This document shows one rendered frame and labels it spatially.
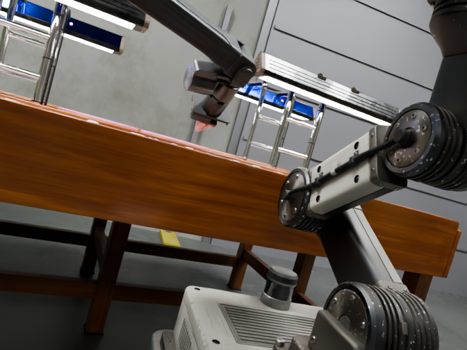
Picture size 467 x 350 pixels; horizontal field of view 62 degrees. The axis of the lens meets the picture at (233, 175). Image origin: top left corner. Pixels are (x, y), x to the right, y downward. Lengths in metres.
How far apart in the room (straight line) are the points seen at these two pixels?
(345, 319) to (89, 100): 2.68
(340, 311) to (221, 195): 0.40
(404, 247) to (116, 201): 0.84
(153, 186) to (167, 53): 2.32
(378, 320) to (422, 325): 0.07
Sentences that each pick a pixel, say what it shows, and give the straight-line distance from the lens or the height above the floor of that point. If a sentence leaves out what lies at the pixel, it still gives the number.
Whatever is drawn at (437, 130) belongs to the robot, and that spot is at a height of 0.88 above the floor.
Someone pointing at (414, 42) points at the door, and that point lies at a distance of 3.92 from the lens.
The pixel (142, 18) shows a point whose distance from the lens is 1.14.
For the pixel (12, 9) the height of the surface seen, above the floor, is 1.04.
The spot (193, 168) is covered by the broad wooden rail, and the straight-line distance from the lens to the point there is 0.86.
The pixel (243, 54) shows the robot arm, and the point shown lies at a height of 0.99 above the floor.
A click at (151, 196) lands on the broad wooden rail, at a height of 0.65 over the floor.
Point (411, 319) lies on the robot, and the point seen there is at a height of 0.63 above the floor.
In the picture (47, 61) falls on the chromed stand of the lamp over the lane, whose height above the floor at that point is 0.89.
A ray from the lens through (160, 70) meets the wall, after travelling 3.08.
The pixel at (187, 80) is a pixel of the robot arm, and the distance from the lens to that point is 0.90.
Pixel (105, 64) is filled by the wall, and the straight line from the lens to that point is 3.08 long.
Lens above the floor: 0.79
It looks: 4 degrees down
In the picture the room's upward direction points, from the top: 16 degrees clockwise
